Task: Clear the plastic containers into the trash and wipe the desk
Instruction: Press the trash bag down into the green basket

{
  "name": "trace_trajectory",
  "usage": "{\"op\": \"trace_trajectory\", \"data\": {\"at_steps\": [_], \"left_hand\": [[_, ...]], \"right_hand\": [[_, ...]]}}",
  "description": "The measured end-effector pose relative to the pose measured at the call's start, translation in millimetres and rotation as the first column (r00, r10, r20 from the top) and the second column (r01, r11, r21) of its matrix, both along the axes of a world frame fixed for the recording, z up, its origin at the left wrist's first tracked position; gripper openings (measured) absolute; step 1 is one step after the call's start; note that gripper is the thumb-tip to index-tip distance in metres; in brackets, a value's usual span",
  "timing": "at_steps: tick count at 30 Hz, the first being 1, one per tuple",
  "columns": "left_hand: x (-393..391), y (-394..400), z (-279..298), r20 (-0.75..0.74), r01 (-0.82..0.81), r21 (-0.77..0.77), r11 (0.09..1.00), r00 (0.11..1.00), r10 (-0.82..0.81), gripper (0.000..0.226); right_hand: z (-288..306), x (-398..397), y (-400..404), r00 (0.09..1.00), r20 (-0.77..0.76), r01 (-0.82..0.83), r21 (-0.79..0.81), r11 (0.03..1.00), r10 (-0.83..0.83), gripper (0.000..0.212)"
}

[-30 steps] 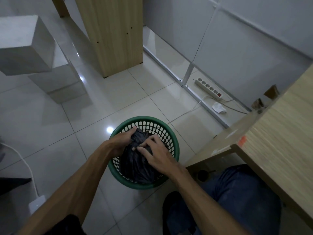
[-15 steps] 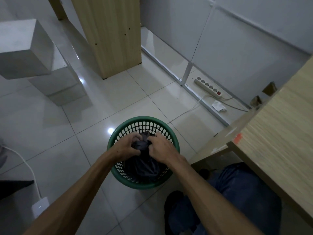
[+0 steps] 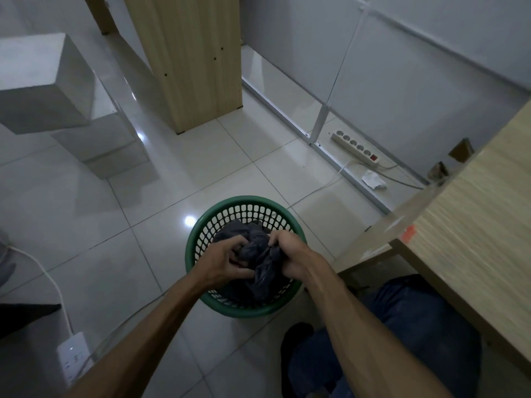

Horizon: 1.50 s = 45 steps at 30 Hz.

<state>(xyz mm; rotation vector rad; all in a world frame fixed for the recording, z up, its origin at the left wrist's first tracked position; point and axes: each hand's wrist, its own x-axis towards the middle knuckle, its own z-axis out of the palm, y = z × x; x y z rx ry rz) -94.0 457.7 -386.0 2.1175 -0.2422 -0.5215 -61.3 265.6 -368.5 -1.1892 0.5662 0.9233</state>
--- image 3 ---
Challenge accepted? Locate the person's right hand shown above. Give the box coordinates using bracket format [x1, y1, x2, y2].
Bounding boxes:
[268, 231, 332, 293]

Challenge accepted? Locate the person's left hand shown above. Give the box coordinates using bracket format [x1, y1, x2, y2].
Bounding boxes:
[192, 235, 256, 292]

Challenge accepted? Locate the black trash bag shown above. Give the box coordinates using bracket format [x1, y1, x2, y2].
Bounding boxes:
[211, 219, 291, 306]

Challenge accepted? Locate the black garbage bag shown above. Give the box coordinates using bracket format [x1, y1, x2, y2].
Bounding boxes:
[185, 196, 309, 320]

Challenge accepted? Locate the person's right forearm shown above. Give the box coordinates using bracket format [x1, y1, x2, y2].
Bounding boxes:
[306, 265, 453, 398]

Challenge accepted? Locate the person's left forearm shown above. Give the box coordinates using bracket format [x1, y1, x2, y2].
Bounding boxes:
[66, 277, 208, 398]

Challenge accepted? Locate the person's black shoe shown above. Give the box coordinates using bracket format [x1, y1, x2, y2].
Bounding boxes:
[280, 322, 315, 398]

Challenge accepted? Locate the person's blue jeans leg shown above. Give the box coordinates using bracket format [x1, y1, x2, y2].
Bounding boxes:
[286, 274, 483, 398]

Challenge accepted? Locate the crumpled white tissue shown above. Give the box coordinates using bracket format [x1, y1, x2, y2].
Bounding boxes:
[361, 169, 388, 191]

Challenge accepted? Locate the small brown wooden block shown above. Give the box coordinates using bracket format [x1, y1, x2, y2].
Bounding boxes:
[427, 161, 450, 181]
[447, 138, 475, 164]

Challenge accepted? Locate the white power strip near chair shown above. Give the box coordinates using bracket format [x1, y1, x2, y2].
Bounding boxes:
[56, 332, 95, 389]

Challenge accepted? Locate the light wooden table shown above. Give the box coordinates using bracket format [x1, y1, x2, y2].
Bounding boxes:
[334, 101, 531, 379]

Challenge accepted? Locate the light wooden side desk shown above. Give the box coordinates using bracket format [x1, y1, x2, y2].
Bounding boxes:
[82, 0, 244, 135]

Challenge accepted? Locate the grey rounded floor object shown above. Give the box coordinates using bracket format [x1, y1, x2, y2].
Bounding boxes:
[0, 229, 17, 287]

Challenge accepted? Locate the white power strip cable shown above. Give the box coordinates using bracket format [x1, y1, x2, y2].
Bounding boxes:
[290, 160, 354, 208]

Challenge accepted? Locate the thin grey floor cable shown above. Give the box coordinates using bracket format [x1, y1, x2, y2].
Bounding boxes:
[379, 163, 426, 191]

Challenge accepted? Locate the white metal frame leg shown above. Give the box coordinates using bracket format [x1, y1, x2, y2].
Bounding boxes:
[308, 104, 331, 147]

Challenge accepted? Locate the white adapter cable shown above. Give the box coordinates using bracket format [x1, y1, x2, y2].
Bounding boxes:
[9, 245, 76, 334]

